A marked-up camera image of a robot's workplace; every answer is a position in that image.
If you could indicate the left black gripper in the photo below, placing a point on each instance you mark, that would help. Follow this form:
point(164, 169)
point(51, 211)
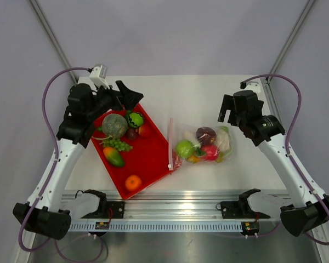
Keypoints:
point(127, 99)

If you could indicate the white radish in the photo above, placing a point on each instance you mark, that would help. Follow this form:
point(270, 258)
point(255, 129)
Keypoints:
point(190, 136)

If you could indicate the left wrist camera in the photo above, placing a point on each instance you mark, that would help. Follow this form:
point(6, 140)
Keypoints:
point(98, 75)

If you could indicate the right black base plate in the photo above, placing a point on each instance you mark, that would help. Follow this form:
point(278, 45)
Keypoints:
point(240, 209)

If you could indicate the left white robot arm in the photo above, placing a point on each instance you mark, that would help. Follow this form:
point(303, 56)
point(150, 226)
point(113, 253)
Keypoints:
point(41, 214)

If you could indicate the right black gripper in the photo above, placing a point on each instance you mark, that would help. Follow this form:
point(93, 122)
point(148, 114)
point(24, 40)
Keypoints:
point(227, 105)

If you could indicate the aluminium frame post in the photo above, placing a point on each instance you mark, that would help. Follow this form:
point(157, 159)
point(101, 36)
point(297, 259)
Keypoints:
point(47, 29)
point(293, 34)

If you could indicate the green toy melon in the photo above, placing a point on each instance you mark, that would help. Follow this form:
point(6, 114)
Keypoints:
point(134, 119)

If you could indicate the green grapes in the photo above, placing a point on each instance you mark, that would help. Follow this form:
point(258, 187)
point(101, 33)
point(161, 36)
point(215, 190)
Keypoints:
point(117, 144)

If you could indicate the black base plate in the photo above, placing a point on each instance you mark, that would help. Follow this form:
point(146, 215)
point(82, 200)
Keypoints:
point(240, 209)
point(106, 209)

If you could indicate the white slotted cable duct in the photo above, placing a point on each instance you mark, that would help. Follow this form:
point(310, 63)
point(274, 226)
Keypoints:
point(171, 226)

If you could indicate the clear zip top bag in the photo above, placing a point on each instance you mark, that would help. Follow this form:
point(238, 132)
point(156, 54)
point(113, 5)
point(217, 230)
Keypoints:
point(175, 134)

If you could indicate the orange fruit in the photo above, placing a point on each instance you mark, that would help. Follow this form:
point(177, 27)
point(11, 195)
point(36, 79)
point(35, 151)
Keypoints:
point(132, 183)

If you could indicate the aluminium mounting rail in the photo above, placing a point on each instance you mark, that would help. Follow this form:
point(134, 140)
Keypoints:
point(173, 205)

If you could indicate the small purple plum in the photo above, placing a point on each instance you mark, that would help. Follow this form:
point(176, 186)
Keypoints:
point(131, 134)

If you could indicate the left aluminium frame post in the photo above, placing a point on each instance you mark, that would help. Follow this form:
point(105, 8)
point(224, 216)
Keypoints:
point(47, 29)

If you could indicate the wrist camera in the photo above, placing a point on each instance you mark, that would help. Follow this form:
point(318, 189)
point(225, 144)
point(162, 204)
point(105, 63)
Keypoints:
point(98, 75)
point(254, 86)

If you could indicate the yellow starfruit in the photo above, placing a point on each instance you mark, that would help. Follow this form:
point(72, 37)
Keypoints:
point(220, 157)

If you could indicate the dark red plum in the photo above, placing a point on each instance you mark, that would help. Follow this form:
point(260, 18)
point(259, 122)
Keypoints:
point(206, 135)

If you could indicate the right aluminium frame post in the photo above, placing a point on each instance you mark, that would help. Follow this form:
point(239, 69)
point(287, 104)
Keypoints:
point(293, 34)

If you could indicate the white cauliflower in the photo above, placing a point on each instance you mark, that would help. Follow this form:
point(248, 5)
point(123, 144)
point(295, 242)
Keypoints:
point(223, 140)

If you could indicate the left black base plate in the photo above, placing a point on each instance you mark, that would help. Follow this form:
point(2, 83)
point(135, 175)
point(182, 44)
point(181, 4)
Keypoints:
point(106, 209)

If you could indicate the green apple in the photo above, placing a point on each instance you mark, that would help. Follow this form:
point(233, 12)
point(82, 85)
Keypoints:
point(184, 148)

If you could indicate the red orange mango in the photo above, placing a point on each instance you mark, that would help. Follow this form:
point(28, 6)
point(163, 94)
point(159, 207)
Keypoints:
point(193, 159)

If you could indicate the red plastic tray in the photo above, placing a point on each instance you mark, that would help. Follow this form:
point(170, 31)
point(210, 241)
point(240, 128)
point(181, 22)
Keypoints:
point(148, 159)

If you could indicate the yellow green mango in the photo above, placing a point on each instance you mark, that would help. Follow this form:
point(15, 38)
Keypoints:
point(113, 157)

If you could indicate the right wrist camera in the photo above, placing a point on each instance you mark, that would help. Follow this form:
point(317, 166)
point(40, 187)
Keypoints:
point(254, 86)

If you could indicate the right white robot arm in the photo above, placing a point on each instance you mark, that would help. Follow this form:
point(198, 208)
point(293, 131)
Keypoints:
point(310, 204)

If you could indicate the red tomato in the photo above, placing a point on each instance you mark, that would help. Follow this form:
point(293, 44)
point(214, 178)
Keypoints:
point(211, 152)

